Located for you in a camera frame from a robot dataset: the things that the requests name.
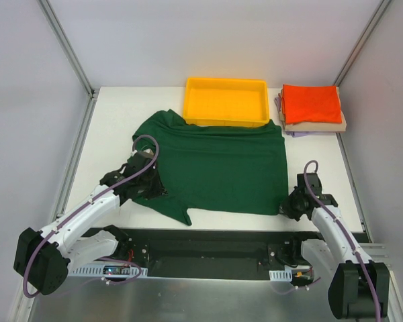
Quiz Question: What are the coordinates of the green t-shirt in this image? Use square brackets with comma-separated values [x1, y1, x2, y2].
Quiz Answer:
[132, 110, 288, 226]

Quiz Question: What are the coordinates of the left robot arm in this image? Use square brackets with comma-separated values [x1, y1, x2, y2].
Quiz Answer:
[13, 164, 164, 298]

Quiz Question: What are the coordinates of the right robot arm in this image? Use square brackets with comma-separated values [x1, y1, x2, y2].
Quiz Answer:
[281, 186, 390, 321]

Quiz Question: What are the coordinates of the yellow plastic tray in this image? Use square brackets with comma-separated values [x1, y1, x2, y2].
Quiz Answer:
[183, 77, 270, 127]

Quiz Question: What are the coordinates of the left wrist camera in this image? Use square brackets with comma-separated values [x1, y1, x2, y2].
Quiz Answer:
[128, 151, 154, 171]

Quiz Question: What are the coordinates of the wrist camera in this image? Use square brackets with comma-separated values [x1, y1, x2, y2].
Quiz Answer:
[128, 151, 154, 171]
[297, 172, 322, 196]

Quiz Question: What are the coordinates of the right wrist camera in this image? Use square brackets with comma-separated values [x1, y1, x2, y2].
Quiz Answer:
[297, 172, 322, 196]

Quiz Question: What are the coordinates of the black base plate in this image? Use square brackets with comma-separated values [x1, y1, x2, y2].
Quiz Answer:
[123, 228, 320, 280]

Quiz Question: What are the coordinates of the right white cable duct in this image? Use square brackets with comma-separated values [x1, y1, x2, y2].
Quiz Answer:
[269, 270, 293, 282]

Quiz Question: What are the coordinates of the white cable duct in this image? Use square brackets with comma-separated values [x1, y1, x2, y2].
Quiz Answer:
[269, 270, 293, 282]
[69, 263, 148, 278]

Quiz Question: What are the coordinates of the left white cable duct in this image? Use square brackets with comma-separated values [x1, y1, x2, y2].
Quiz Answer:
[69, 263, 148, 278]

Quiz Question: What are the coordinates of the front aluminium rail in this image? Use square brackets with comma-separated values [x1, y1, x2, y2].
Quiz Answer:
[28, 234, 394, 269]

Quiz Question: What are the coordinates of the left aluminium frame post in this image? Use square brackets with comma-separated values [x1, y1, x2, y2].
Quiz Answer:
[36, 0, 100, 98]

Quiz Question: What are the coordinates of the aluminium frame post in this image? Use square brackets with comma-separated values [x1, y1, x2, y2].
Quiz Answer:
[36, 0, 100, 98]
[334, 0, 394, 87]

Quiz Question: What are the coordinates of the right aluminium frame post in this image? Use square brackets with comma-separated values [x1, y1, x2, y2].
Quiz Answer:
[334, 0, 394, 87]

